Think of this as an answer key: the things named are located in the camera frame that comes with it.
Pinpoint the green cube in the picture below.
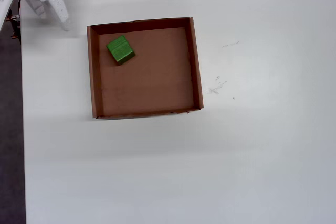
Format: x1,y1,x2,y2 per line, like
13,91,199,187
106,35,137,66

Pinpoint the brown cardboard box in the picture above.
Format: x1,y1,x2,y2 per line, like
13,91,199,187
86,17,205,120

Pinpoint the metal bracket with brass standoffs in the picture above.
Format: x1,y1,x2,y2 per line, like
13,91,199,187
6,15,22,40

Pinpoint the white wrist camera mount plate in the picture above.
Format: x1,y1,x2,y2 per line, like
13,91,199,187
0,0,14,29

